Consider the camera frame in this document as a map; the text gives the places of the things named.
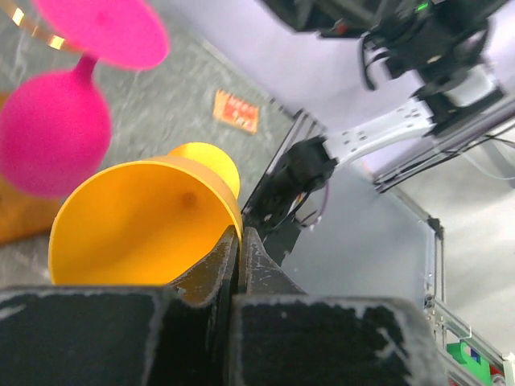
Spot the yellow wine glass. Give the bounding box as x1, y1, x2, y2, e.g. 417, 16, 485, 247
48, 142, 243, 285

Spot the gold wire wine glass rack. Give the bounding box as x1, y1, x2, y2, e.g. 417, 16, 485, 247
0, 0, 81, 246

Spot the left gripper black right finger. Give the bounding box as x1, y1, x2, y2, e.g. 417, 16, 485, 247
229, 228, 447, 385

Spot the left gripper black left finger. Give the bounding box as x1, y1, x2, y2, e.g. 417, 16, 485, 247
1, 228, 239, 385

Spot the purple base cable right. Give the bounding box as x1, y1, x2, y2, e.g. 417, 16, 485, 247
305, 180, 332, 232

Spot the orange printed card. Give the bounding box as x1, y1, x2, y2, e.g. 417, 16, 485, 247
212, 89, 260, 135

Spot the magenta wine glass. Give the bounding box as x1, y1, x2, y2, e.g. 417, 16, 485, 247
1, 0, 170, 198

